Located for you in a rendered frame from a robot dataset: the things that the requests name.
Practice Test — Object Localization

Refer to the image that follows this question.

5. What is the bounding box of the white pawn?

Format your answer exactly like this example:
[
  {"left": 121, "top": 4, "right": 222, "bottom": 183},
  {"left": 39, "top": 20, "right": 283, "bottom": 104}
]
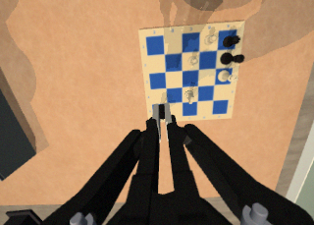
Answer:
[
  {"left": 204, "top": 35, "right": 217, "bottom": 45},
  {"left": 188, "top": 57, "right": 198, "bottom": 66}
]

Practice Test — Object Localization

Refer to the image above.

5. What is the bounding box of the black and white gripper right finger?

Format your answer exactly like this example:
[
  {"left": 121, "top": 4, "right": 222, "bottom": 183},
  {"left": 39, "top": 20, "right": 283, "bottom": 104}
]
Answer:
[{"left": 165, "top": 102, "right": 314, "bottom": 225}]

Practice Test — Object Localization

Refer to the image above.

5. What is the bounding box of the blue and cream chessboard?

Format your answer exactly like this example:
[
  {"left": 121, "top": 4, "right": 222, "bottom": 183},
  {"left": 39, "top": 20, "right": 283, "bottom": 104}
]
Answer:
[{"left": 138, "top": 21, "right": 245, "bottom": 122}]

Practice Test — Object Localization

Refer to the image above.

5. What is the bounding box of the white knight chess piece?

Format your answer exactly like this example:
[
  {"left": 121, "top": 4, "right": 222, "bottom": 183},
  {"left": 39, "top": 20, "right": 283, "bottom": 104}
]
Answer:
[{"left": 184, "top": 91, "right": 194, "bottom": 104}]

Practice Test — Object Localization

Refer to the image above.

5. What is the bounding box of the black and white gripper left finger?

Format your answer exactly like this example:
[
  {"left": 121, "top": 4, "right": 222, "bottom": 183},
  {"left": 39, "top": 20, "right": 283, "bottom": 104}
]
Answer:
[{"left": 39, "top": 104, "right": 161, "bottom": 225}]

